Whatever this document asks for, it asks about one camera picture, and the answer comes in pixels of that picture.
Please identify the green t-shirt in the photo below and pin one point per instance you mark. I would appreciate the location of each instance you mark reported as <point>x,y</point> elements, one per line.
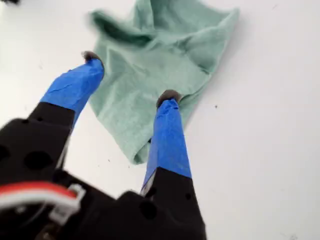
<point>155,75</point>

